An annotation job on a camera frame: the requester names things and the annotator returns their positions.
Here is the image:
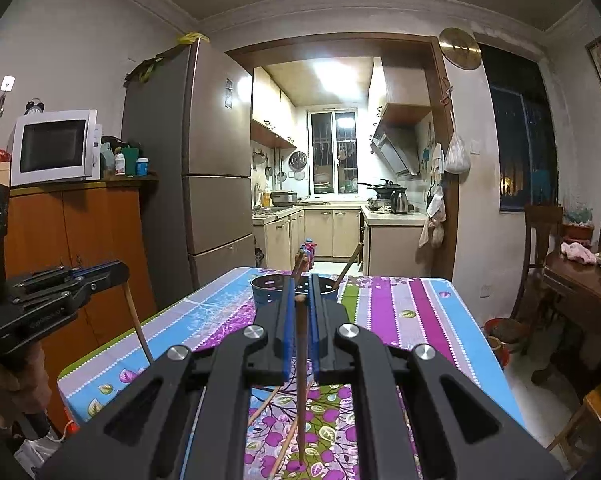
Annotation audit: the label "grey three-door refrigerator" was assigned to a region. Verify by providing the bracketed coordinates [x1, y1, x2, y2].
[122, 39, 255, 308]

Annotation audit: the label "golden round wall plate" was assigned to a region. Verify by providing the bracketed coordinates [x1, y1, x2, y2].
[438, 27, 483, 70]

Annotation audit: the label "ceiling light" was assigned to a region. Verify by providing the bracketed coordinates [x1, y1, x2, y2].
[312, 58, 372, 102]

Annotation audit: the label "orange wooden cabinet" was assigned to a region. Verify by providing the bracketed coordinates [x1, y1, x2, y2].
[4, 177, 158, 429]

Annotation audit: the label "kitchen base cabinets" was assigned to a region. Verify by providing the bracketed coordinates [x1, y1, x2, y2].
[253, 202, 433, 278]

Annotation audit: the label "dark wooden side table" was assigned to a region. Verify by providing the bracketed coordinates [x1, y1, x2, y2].
[531, 249, 601, 398]

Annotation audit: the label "white medicine bottle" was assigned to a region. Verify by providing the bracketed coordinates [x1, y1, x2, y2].
[115, 153, 126, 176]

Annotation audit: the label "blue perforated utensil holder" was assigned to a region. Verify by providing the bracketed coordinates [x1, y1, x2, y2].
[249, 271, 341, 323]

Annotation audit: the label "red plastic basin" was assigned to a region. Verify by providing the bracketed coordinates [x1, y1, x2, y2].
[483, 318, 526, 368]

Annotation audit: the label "person's left hand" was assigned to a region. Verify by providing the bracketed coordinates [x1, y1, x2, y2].
[0, 342, 52, 429]

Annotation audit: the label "electric kettle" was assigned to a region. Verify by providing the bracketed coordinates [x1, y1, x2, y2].
[390, 188, 410, 214]

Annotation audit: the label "kitchen window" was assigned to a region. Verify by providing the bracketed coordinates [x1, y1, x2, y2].
[309, 110, 359, 195]

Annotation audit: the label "range hood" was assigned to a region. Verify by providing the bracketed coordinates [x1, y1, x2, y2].
[371, 126, 421, 178]

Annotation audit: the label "dark blue window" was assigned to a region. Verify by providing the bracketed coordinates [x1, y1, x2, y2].
[480, 44, 558, 212]

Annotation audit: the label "wooden dining chair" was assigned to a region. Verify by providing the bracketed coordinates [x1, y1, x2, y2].
[511, 204, 563, 356]

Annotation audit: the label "green box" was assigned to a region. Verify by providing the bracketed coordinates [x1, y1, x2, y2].
[122, 146, 140, 176]

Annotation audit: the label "black wok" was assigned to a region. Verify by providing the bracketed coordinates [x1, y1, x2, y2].
[358, 179, 405, 200]

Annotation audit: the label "white microwave oven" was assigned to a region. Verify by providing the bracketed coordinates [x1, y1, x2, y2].
[10, 110, 102, 188]

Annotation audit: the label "floral striped tablecloth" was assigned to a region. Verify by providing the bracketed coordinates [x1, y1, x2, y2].
[57, 265, 527, 480]

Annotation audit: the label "white plastic bag hanging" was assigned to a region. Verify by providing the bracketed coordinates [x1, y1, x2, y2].
[445, 132, 471, 174]

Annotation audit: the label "pink cloth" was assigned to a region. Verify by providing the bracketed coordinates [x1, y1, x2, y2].
[561, 242, 597, 266]

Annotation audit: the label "blue lidded jar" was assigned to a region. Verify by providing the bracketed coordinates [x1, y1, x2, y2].
[136, 157, 150, 177]

